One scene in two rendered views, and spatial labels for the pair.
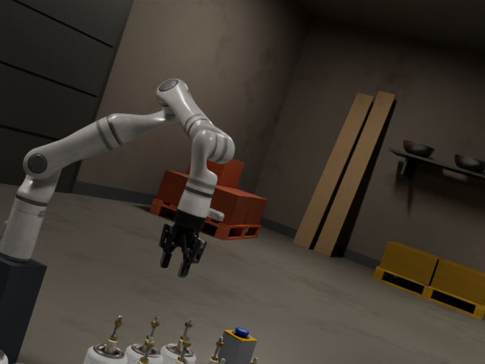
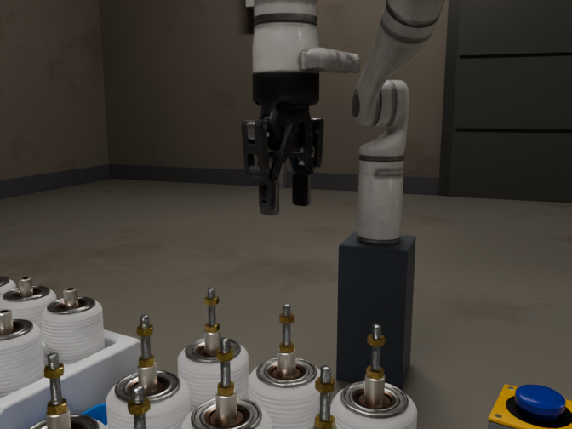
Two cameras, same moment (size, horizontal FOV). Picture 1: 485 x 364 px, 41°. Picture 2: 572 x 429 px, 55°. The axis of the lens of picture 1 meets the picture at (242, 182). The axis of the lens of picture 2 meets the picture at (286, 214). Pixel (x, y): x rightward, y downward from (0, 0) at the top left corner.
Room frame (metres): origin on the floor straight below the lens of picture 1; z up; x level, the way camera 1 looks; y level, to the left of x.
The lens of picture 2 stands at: (1.50, -0.53, 0.57)
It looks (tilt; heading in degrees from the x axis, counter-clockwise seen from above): 11 degrees down; 82
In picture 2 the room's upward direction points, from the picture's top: straight up
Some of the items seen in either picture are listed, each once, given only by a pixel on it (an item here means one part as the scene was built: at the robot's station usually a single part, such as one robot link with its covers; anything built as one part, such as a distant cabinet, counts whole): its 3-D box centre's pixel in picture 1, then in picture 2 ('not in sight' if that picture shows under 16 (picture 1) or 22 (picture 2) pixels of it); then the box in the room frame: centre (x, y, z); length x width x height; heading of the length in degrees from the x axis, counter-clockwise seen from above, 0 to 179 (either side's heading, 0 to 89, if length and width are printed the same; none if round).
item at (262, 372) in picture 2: (146, 350); (286, 372); (1.60, 0.09, 0.25); 0.08 x 0.08 x 0.01
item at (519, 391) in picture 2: (241, 333); (539, 404); (1.79, -0.13, 0.32); 0.04 x 0.04 x 0.02
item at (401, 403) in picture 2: (180, 350); (374, 399); (1.68, 0.02, 0.25); 0.08 x 0.08 x 0.01
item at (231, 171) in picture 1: (218, 192); not in sight; (6.76, 0.21, 0.37); 1.32 x 1.03 x 0.74; 152
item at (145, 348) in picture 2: (146, 352); (145, 346); (1.43, 0.08, 0.30); 0.01 x 0.01 x 0.08
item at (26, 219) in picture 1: (22, 229); (380, 200); (1.86, 0.56, 0.39); 0.09 x 0.09 x 0.17; 62
